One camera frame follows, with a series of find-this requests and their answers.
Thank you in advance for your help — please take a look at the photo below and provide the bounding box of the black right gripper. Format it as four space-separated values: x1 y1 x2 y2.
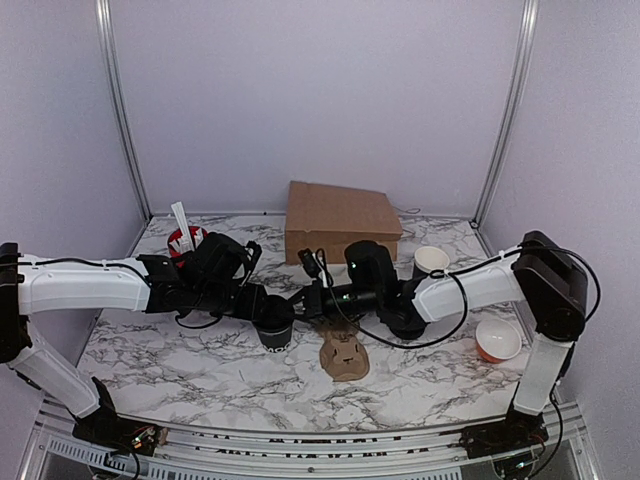
276 280 381 325

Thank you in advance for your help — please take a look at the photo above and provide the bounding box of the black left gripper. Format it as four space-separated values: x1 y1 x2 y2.
194 282 272 323

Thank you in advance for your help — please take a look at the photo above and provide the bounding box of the black plastic cup lid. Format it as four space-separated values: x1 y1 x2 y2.
255 295 295 333
387 313 427 340

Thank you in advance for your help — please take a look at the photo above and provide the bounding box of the black paper coffee cup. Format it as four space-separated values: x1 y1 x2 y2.
254 321 293 353
412 246 450 279

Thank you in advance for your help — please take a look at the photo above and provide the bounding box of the brown pulp cup carrier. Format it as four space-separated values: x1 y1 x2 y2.
317 319 370 382

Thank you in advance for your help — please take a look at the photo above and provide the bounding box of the brown cardboard box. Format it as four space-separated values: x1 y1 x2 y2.
285 181 403 265

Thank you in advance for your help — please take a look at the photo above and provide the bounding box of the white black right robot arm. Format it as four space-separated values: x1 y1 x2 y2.
286 230 602 459

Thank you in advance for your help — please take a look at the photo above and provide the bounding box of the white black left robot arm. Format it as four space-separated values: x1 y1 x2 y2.
1 234 264 456

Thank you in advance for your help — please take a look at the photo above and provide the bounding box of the red cylindrical container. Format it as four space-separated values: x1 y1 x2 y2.
167 226 208 258

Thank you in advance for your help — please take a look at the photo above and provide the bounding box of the orange white bowl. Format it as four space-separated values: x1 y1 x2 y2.
475 319 522 364

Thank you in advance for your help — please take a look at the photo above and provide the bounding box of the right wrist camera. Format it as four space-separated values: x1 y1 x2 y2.
297 240 399 296

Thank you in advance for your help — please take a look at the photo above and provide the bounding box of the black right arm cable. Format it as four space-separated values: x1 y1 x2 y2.
314 247 601 349

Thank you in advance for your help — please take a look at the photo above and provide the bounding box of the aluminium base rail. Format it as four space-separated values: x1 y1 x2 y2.
17 399 604 479

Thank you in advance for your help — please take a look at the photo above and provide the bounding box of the aluminium frame post left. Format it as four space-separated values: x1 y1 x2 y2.
95 0 153 223

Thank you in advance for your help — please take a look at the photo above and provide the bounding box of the aluminium frame post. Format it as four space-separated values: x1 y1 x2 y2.
473 0 540 229
95 0 153 223

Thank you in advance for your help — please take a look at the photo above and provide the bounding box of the aluminium frame post right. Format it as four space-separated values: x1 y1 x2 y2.
473 0 540 229

